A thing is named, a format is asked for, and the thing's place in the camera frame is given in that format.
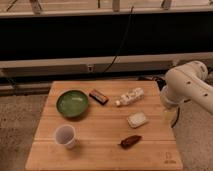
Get white sponge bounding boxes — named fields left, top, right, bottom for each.
left=127, top=112, right=148, bottom=128

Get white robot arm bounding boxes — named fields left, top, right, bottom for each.
left=160, top=61, right=213, bottom=123

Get dark red chili pepper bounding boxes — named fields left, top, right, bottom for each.
left=120, top=135, right=142, bottom=149

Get wooden cutting board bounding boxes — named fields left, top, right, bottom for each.
left=26, top=81, right=183, bottom=171

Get brown chocolate bar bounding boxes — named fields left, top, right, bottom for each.
left=89, top=89, right=109, bottom=105

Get green bowl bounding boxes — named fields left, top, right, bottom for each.
left=56, top=90, right=89, bottom=118

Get black cable on floor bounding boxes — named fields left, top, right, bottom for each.
left=170, top=106, right=181, bottom=129

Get black hanging cable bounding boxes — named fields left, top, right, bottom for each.
left=102, top=4, right=135, bottom=74

